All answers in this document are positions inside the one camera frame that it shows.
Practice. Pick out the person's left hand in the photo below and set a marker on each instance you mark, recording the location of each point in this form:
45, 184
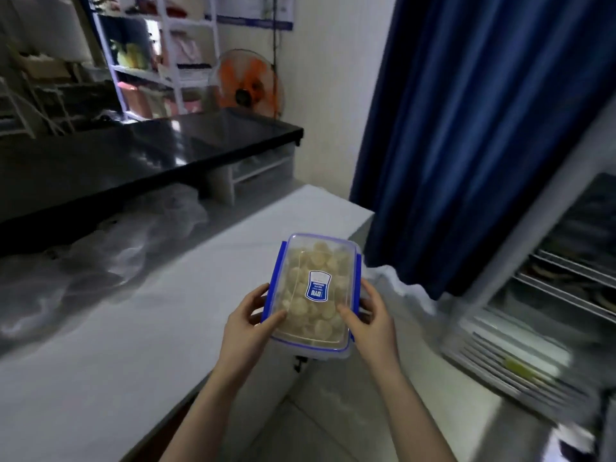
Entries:
243, 339

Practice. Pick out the person's right hand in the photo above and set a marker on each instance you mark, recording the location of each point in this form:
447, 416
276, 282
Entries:
375, 334

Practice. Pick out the person's left thumb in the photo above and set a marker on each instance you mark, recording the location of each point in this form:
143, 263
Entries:
272, 322

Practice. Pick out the person's right thumb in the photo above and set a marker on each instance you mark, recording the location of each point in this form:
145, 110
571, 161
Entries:
350, 317

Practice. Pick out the clear blue-clip food container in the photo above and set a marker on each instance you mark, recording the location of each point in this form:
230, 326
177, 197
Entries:
315, 293

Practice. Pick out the person's left forearm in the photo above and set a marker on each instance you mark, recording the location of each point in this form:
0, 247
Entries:
204, 418

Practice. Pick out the person's right forearm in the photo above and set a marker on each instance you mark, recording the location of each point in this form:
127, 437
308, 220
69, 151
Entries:
411, 418

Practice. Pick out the pile of pale round snacks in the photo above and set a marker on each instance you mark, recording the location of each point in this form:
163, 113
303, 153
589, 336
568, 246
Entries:
315, 291

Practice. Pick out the white counter cabinet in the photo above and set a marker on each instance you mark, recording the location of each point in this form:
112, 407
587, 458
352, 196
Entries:
159, 331

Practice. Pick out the white drawer organizer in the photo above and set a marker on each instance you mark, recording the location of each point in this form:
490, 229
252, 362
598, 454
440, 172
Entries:
255, 170

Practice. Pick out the clear plastic bag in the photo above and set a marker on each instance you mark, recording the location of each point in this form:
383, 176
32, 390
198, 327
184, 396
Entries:
91, 264

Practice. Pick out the white display fridge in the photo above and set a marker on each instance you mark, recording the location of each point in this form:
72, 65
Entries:
539, 293

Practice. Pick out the black countertop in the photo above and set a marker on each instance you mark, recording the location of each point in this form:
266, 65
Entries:
139, 158

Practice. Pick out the dark blue curtain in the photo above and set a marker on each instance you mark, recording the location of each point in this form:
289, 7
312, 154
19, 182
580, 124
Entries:
481, 129

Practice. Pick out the orange electric fan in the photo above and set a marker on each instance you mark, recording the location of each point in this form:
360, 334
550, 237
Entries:
246, 84

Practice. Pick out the white metal shelf rack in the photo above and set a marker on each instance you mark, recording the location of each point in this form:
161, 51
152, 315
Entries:
159, 52

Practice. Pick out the white blue wall poster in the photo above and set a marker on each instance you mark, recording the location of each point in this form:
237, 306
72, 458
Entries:
255, 10

